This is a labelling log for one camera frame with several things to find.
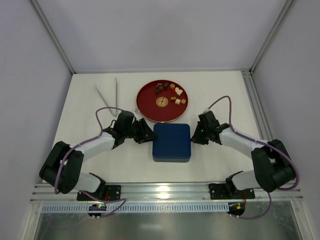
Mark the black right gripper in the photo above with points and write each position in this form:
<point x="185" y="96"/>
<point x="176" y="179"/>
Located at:
<point x="200" y="134"/>

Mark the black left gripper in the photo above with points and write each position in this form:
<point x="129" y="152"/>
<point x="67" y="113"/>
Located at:
<point x="141" y="131"/>

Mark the blue box lid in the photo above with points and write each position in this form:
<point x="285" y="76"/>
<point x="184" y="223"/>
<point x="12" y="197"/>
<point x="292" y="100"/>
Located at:
<point x="173" y="140"/>

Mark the blue chocolate box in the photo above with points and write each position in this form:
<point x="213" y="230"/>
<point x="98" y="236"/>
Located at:
<point x="171" y="160"/>

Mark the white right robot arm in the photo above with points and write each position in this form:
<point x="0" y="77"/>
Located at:
<point x="272" y="166"/>

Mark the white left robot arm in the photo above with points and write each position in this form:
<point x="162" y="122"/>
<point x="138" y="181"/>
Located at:
<point x="62" y="168"/>

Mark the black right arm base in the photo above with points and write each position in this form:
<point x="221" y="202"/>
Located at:
<point x="227" y="191"/>

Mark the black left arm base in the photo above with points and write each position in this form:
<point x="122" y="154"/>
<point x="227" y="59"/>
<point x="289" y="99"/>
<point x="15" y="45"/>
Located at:
<point x="103" y="193"/>

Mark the white cube chocolate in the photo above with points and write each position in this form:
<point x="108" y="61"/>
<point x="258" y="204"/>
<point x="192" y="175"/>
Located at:
<point x="177" y="101"/>

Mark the cream square chocolate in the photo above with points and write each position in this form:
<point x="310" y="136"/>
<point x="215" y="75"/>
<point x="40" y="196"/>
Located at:
<point x="179" y="92"/>

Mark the dark brown chocolate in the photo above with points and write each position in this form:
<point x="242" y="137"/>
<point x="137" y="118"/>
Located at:
<point x="158" y="87"/>

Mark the white heart chocolate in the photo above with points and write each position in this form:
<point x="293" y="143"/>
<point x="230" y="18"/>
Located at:
<point x="177" y="89"/>

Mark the caramel round chocolate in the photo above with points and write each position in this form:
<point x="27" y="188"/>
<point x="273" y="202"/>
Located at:
<point x="172" y="86"/>

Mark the round red tray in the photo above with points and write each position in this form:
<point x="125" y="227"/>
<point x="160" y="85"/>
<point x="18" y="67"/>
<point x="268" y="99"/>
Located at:
<point x="159" y="108"/>

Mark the right controller board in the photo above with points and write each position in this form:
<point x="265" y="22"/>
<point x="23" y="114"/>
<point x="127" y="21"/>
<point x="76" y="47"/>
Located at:
<point x="236" y="208"/>

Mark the controller board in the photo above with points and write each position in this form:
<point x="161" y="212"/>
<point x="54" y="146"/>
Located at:
<point x="236" y="208"/>
<point x="96" y="210"/>

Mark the left controller board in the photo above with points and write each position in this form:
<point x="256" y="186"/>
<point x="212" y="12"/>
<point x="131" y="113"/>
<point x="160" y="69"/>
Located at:
<point x="96" y="210"/>

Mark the aluminium front rail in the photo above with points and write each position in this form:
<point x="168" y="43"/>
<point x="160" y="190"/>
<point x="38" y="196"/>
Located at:
<point x="133" y="192"/>

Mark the aluminium rail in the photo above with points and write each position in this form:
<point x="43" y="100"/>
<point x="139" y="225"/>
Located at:
<point x="133" y="192"/>
<point x="258" y="110"/>

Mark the aluminium right side rail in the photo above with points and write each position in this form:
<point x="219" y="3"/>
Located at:
<point x="258" y="110"/>

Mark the slotted cable duct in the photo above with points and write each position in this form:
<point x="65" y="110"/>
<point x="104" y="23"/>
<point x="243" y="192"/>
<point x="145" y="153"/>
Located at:
<point x="139" y="207"/>

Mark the aluminium right frame post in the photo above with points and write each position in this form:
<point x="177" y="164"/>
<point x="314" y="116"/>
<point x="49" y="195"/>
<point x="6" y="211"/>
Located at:
<point x="279" y="21"/>

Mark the aluminium frame post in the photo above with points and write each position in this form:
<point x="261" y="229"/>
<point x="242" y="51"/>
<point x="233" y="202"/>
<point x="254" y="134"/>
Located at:
<point x="52" y="35"/>
<point x="279" y="21"/>

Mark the aluminium left frame post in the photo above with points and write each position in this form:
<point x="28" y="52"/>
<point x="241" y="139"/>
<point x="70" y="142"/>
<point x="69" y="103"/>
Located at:
<point x="52" y="35"/>

